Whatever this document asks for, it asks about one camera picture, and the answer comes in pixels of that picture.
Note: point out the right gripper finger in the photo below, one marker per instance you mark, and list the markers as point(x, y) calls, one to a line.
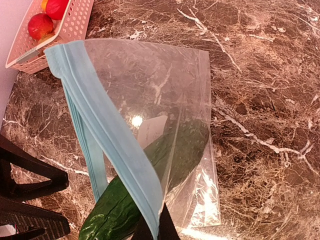
point(167, 230)

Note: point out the pink plastic basket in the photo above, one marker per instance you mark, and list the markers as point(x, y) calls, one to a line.
point(27, 54)

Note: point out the clear zip top bag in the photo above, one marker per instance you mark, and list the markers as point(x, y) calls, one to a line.
point(115, 87)

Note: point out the green cucumber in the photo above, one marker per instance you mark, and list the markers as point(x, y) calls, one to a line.
point(144, 177)

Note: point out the orange tangerine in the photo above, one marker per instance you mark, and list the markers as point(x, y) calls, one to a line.
point(44, 4)

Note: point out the red apple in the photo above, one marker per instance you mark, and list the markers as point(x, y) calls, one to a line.
point(55, 9)
point(40, 25)

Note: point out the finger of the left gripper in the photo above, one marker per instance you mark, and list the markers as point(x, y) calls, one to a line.
point(33, 223)
point(11, 154)

